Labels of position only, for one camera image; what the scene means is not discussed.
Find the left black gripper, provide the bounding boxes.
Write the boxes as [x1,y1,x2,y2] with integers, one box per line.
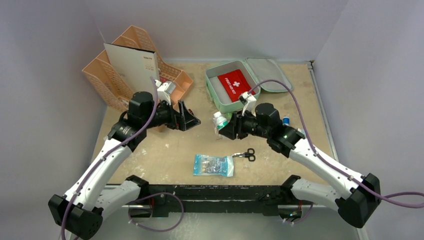
[142,97,200,131]

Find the small white bottle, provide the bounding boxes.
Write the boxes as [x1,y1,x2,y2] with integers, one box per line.
[212,111,228,130]

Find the red first aid pouch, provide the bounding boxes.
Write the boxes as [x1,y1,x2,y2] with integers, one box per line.
[217,69,251,103]

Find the blue gauze packet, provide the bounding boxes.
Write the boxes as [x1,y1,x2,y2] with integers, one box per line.
[193,154,234,177]

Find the blue capped white bottle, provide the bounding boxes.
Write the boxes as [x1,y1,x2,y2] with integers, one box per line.
[281,116,290,126]

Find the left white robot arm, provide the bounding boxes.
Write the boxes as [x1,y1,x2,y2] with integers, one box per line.
[48,91,201,240]

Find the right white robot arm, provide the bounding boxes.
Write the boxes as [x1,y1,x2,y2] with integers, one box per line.
[213,103,381,229]

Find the green pill pack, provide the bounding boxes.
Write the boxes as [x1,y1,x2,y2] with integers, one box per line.
[225,112,237,121]

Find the mint green open case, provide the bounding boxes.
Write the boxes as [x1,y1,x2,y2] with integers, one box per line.
[205,57,294,113]

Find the white booklet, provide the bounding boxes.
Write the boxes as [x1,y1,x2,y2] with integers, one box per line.
[103,43,160,94]

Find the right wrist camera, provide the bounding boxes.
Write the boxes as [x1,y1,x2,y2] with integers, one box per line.
[238,91,257,116]

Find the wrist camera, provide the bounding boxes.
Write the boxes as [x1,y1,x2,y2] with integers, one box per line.
[238,91,257,116]
[154,79,176,105]

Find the black handled scissors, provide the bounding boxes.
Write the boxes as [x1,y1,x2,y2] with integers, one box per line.
[231,148,256,162]

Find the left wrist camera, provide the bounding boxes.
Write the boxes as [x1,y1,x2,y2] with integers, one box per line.
[154,79,176,105]

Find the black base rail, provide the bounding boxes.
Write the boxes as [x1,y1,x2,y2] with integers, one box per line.
[127,183,314,220]

